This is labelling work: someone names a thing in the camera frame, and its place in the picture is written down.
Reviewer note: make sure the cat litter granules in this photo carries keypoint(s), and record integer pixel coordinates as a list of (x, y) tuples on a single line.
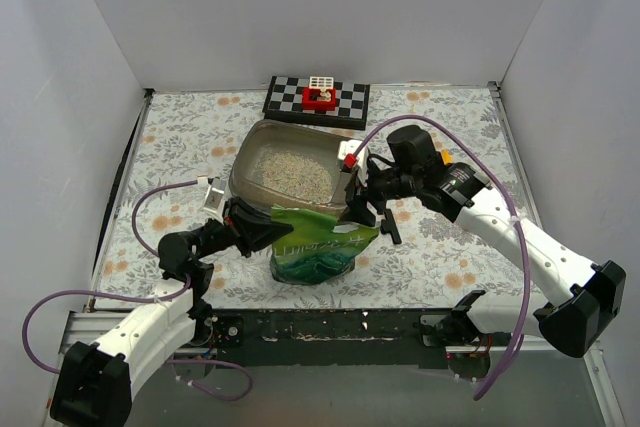
[(294, 175)]

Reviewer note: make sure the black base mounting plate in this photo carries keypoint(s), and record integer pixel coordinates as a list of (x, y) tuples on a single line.
[(343, 337)]

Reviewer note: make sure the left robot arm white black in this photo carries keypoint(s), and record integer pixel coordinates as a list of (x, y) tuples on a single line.
[(98, 382)]

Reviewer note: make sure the yellow plastic litter scoop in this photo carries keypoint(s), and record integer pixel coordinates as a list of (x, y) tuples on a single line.
[(446, 157)]

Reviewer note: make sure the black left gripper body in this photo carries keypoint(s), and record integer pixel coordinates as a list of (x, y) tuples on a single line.
[(239, 228)]

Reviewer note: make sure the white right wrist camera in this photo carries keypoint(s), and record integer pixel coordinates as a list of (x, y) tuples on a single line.
[(352, 157)]

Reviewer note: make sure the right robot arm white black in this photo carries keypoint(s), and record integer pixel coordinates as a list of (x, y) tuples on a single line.
[(568, 299)]

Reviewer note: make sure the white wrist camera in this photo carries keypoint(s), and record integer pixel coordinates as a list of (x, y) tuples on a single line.
[(215, 195), (352, 157)]

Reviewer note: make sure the grey litter box tray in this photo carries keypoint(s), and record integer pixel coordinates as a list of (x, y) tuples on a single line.
[(272, 135)]

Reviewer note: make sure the black white checkerboard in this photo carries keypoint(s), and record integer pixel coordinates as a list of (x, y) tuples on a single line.
[(284, 97)]

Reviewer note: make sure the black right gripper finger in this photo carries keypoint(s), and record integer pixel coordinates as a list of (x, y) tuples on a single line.
[(357, 208), (389, 227)]

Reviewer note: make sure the red toy block box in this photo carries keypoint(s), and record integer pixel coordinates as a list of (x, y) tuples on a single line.
[(317, 100)]

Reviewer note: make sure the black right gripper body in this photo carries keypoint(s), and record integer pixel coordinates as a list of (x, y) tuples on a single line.
[(370, 202)]

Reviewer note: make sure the green litter bag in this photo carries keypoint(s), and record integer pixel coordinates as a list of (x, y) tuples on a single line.
[(318, 249)]

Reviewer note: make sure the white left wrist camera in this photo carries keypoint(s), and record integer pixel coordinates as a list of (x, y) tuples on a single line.
[(215, 195)]

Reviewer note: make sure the white grid toy piece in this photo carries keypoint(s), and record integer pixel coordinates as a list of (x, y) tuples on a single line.
[(321, 83)]

